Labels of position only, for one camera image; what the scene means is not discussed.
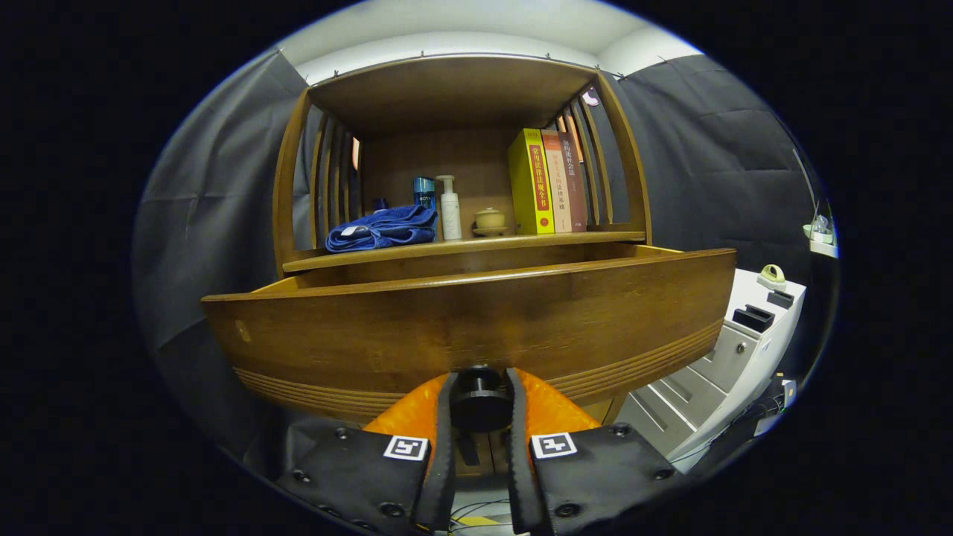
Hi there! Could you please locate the yellow lidded tea cup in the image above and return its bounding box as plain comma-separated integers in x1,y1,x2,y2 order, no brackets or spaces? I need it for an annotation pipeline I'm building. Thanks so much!
472,207,510,237

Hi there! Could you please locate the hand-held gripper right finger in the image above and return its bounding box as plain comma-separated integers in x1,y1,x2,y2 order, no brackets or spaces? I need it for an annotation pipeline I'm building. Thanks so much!
506,367,682,535

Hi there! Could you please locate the dark red book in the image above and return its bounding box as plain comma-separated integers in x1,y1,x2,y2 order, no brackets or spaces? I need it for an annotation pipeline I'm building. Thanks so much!
560,134,589,233

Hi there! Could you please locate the orange and white book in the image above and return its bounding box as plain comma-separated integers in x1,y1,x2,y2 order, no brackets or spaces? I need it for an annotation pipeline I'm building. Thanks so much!
541,130,573,234

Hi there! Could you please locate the wooden drawer with black knob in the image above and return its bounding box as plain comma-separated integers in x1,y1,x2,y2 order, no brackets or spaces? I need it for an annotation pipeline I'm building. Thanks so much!
201,242,738,434

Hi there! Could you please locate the black open tray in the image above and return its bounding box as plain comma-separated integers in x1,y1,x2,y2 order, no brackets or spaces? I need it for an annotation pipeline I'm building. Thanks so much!
733,304,776,334

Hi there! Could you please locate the folded blue towel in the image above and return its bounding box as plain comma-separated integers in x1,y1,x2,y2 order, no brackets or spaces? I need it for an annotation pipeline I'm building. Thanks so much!
325,204,440,254

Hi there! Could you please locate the thick yellow book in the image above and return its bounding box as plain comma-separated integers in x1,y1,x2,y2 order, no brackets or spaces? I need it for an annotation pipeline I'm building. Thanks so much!
508,128,556,236

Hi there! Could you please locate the white pump bottle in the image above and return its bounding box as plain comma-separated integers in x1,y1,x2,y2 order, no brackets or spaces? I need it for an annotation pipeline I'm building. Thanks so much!
436,175,462,241

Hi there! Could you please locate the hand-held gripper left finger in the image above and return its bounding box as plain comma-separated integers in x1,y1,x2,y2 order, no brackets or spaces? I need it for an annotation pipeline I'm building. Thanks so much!
275,371,459,533

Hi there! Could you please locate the white drawer unit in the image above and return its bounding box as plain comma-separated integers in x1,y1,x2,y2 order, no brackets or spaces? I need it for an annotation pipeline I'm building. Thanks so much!
614,268,807,473

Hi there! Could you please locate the brown wooden cabinet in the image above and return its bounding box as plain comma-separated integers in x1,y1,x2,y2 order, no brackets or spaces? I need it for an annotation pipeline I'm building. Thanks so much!
272,54,654,477

